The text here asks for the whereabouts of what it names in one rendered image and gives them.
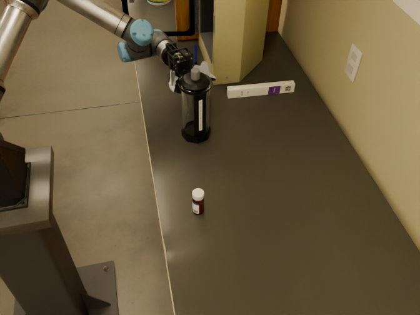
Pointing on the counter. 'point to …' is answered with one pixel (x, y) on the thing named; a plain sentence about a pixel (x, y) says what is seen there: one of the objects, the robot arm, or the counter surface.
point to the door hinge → (197, 17)
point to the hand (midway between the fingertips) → (195, 87)
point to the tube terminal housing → (236, 39)
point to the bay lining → (206, 15)
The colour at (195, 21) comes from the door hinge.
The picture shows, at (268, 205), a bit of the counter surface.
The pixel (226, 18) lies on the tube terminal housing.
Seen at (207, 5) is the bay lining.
